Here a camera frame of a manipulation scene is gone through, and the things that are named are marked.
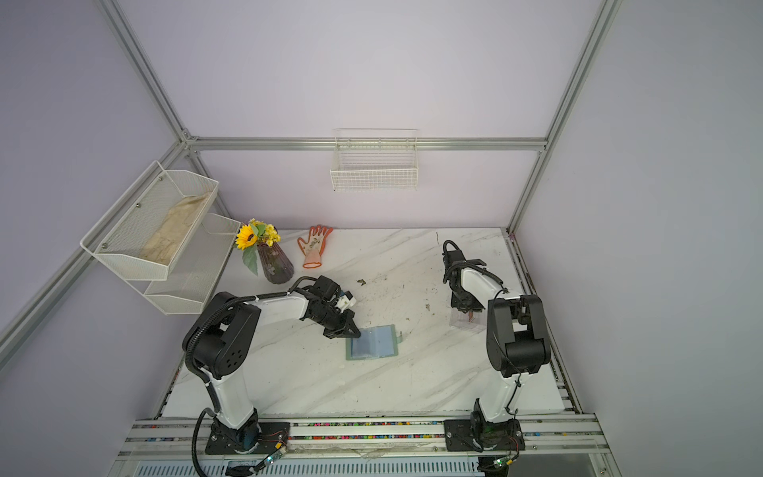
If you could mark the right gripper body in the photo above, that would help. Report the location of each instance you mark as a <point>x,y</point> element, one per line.
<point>465,300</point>

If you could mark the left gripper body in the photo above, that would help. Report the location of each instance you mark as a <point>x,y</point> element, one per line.
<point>330,318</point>

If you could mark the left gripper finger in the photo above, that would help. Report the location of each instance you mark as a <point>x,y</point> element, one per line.
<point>349,329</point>
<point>331,332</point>

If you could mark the green card holder wallet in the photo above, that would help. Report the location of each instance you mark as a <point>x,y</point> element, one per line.
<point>374,343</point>

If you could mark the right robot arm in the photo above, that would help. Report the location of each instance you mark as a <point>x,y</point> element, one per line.
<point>517,344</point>

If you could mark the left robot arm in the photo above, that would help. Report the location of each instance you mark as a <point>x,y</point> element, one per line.
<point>218,344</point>

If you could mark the clear acrylic card box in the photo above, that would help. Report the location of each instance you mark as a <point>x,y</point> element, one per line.
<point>472,321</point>

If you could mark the orange work glove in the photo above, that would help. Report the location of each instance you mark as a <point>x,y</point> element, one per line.
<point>313,247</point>

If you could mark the dark glass vase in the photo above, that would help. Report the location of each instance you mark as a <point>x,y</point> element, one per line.
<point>277,267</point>

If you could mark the yellow sunflower bouquet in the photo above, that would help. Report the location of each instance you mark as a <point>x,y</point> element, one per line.
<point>255,233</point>

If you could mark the white mesh lower shelf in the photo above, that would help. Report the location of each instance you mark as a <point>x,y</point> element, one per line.
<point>196,273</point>

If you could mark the white mesh shelf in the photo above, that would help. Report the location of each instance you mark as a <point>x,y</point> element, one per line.
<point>196,273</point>
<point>119,236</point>

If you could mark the beige cloth in shelf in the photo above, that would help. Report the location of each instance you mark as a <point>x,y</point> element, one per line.
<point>166,241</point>

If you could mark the white mesh upper shelf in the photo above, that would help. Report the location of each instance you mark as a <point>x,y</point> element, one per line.
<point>119,236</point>

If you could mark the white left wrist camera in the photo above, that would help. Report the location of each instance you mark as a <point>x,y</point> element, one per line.
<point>345,301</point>

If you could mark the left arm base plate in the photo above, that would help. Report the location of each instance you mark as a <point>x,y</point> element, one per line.
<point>258,439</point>

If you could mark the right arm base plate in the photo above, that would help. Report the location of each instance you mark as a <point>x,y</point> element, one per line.
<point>467,435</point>

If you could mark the white wire wall basket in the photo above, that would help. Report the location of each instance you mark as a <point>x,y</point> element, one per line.
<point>374,159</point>

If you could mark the aluminium front rail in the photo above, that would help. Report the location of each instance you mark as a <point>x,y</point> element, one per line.
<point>374,438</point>

